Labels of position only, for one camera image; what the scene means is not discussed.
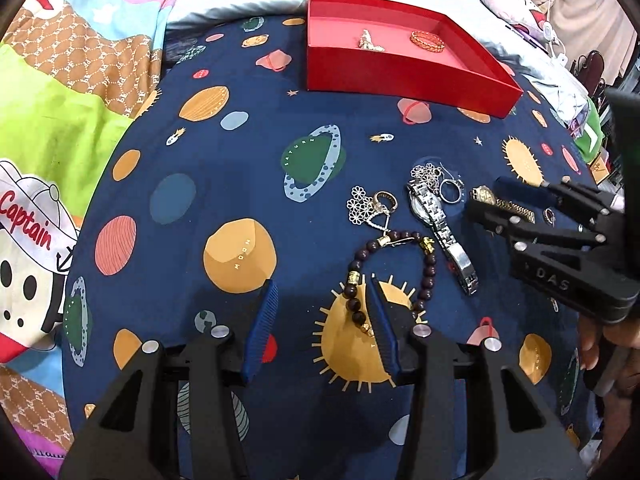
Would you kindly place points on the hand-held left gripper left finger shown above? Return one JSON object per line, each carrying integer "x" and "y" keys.
{"x": 261, "y": 330}

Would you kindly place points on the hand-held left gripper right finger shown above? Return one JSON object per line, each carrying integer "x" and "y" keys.
{"x": 382, "y": 332}

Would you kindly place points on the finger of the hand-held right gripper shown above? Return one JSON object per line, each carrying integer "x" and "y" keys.
{"x": 487, "y": 215}
{"x": 515, "y": 186}

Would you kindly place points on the gold metal watch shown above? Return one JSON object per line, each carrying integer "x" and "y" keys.
{"x": 500, "y": 202}

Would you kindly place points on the silver metal watch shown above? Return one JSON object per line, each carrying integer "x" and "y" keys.
{"x": 442, "y": 232}

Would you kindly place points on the silver flower earring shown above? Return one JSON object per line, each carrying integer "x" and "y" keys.
{"x": 426, "y": 173}

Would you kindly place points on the red jewelry box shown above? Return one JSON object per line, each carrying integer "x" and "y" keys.
{"x": 400, "y": 60}

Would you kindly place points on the small gold pendant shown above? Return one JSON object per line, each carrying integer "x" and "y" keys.
{"x": 369, "y": 40}

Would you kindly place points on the person's right hand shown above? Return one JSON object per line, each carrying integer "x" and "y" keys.
{"x": 589, "y": 347}

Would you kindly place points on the green cloth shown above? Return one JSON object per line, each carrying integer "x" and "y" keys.
{"x": 590, "y": 132}

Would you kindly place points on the navy planet-print blanket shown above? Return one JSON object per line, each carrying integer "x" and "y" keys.
{"x": 225, "y": 220}

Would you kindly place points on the black metal rack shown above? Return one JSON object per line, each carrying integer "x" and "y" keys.
{"x": 595, "y": 67}

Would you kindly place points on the colourful cartoon monkey blanket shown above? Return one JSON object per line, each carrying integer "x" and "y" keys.
{"x": 55, "y": 110}

